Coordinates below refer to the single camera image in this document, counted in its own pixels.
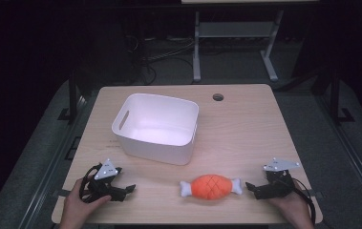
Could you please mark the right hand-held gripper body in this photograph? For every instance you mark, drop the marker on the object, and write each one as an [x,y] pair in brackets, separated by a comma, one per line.
[279,178]

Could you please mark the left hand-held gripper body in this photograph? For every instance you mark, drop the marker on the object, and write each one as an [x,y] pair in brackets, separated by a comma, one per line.
[106,170]

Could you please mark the orange plush meat toy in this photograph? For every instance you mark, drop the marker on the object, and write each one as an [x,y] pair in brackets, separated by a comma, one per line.
[211,187]

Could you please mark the white plastic bin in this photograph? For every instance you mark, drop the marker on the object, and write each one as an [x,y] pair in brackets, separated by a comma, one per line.
[156,127]

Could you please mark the person's right hand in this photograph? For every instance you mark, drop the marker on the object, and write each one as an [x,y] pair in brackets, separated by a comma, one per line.
[291,206]

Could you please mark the person's left hand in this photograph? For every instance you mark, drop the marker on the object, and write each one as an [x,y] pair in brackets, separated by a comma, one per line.
[76,208]

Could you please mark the black metal stand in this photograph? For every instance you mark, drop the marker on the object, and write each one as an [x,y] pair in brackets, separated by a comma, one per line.
[336,95]
[72,95]

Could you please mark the grey metal desk frame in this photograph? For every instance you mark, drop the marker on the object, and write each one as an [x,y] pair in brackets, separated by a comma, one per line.
[232,30]

